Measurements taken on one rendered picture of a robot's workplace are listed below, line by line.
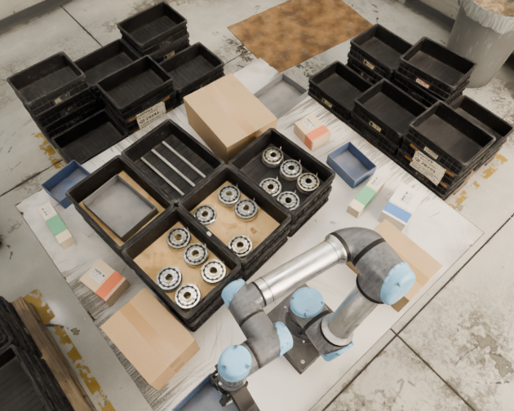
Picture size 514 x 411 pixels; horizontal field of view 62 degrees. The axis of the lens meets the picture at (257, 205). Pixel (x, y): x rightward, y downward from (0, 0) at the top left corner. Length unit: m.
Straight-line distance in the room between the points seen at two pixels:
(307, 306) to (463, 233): 0.96
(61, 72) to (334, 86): 1.88
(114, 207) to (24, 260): 1.18
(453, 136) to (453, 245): 0.88
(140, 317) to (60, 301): 1.18
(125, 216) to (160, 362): 0.67
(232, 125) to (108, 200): 0.68
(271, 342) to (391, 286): 0.35
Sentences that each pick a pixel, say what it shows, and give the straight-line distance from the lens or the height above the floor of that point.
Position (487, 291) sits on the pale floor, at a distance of 2.98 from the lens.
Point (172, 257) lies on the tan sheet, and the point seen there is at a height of 0.83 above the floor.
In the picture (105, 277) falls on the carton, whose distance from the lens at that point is 1.96.
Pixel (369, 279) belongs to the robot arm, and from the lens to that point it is 1.23.
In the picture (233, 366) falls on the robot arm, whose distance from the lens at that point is 1.04.
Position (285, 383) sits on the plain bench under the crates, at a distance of 1.82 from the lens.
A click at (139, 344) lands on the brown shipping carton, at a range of 1.74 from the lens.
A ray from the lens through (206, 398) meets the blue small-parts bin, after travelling 1.44.
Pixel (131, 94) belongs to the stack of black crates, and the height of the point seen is 0.49.
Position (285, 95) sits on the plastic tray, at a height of 0.70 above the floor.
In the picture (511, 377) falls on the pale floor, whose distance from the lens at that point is 2.88.
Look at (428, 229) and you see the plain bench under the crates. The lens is 2.17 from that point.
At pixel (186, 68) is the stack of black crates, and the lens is 3.22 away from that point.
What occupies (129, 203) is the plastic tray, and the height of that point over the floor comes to 0.83.
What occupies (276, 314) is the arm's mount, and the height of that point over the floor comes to 0.80.
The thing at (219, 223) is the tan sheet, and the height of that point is 0.83.
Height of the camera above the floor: 2.50
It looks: 60 degrees down
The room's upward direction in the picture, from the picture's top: 1 degrees counter-clockwise
